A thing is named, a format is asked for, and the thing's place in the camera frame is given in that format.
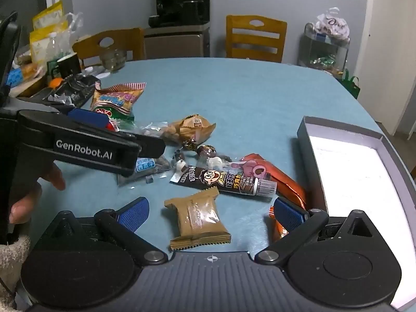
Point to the grey metal trolley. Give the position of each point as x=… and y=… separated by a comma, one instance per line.
x=313, y=52

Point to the black foil bag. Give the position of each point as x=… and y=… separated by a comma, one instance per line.
x=76, y=89

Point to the wooden chair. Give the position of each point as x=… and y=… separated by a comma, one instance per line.
x=256, y=39
x=126, y=44

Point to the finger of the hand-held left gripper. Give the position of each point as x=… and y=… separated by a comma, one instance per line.
x=87, y=117
x=152, y=148

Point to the green and orange chip bag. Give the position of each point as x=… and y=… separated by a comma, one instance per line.
x=117, y=100

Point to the grey cardboard box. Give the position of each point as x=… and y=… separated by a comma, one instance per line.
x=347, y=169

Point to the orange fruit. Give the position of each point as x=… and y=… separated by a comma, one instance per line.
x=55, y=82

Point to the clear packet with blue label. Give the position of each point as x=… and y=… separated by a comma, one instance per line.
x=151, y=165

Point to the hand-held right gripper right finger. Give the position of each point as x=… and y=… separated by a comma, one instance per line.
x=287, y=217

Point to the white plastic bag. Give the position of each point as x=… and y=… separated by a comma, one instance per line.
x=331, y=22

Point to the gold candy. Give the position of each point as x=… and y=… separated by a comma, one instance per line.
x=190, y=143

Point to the black mug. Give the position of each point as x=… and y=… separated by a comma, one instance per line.
x=66, y=65

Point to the small black and white candy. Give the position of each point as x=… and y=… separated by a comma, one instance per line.
x=179, y=163

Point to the glass jar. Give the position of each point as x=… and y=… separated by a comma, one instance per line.
x=113, y=60

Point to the tan peanut packet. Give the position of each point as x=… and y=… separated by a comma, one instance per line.
x=190, y=128

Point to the white wrapped candy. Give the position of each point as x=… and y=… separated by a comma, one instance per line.
x=214, y=162

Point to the person's left hand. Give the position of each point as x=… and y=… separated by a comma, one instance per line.
x=53, y=177

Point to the black and silver water dispenser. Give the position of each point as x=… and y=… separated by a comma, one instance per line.
x=177, y=44

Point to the long orange-red snack packet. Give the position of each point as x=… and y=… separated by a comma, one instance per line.
x=282, y=182

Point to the black kettle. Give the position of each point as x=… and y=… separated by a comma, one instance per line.
x=195, y=11

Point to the brown cookie packet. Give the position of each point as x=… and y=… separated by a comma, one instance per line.
x=196, y=221

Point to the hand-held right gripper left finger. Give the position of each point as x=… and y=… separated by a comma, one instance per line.
x=134, y=214

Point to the chocolate ball candy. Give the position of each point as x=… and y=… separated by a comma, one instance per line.
x=206, y=150

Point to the green tote bag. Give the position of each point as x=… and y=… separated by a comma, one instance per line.
x=351, y=87

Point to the black cartoon snack packet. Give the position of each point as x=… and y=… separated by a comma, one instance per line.
x=224, y=179

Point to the clear plastic bag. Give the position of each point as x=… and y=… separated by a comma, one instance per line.
x=73, y=22

